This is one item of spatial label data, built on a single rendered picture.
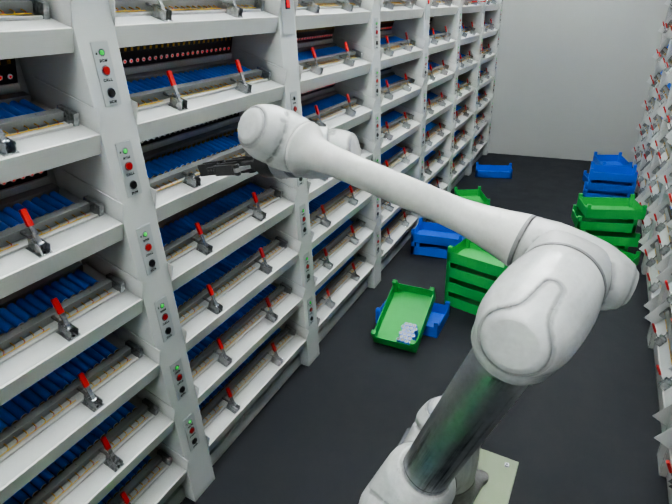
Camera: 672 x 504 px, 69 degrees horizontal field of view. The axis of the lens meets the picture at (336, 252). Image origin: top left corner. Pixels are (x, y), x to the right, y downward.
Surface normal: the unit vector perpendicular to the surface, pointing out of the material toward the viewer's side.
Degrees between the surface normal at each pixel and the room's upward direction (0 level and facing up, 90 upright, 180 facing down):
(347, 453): 0
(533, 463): 0
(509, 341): 84
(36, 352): 19
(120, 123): 90
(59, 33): 109
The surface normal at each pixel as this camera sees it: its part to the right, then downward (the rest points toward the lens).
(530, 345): -0.65, 0.29
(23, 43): 0.85, 0.45
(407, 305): -0.24, -0.62
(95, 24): 0.89, 0.17
